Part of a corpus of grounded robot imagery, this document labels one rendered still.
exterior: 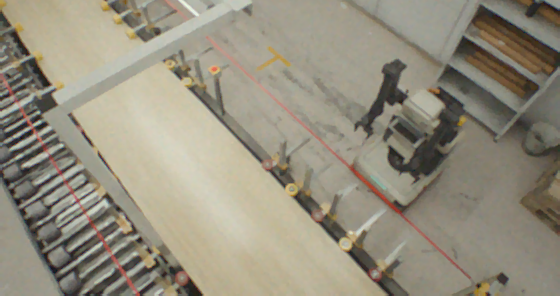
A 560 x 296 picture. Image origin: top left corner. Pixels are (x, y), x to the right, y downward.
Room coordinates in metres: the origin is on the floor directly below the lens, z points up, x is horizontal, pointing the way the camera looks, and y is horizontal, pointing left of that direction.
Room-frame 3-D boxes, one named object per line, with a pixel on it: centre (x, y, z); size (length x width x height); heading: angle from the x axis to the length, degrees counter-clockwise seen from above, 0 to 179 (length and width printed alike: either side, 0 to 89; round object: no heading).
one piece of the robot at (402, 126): (1.52, -0.91, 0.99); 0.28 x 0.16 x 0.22; 44
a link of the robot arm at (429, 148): (1.24, -0.93, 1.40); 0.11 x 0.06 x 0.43; 44
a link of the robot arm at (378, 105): (1.56, -0.64, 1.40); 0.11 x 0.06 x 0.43; 44
